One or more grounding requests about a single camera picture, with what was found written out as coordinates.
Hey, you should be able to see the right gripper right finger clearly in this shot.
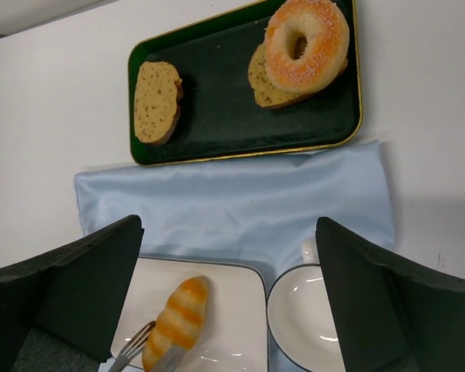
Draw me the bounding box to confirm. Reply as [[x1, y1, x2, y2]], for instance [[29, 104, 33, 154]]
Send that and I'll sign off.
[[315, 217, 465, 371]]

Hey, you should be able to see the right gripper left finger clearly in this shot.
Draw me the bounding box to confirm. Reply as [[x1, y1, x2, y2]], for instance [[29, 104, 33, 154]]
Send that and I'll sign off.
[[0, 215, 143, 371]]

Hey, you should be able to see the striped croissant bread roll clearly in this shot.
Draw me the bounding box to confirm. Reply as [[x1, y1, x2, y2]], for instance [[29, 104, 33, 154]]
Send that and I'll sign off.
[[142, 276, 209, 371]]

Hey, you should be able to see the bread slice on tray left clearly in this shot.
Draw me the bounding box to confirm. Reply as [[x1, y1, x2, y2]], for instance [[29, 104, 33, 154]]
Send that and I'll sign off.
[[133, 61, 184, 146]]

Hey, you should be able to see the bread slice under donut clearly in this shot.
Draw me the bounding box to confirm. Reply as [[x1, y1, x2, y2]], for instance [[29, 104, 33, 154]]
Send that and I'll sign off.
[[246, 42, 349, 110]]

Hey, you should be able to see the white cup with dark rim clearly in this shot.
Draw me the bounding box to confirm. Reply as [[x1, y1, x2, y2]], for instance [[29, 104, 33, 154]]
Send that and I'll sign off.
[[267, 238, 346, 372]]

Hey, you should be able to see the white rectangular plate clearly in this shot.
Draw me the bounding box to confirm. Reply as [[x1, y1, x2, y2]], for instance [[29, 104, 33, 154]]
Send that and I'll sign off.
[[111, 258, 269, 372]]

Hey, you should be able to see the light blue cloth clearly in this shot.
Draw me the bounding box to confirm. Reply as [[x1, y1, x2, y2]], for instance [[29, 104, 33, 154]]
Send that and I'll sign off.
[[74, 142, 395, 282]]

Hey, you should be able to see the dark green serving tray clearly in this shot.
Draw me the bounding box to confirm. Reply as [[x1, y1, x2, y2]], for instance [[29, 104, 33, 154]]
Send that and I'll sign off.
[[128, 1, 363, 166]]

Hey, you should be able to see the orange sugared donut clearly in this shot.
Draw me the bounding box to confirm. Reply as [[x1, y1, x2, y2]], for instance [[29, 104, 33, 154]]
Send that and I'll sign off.
[[263, 1, 350, 95]]

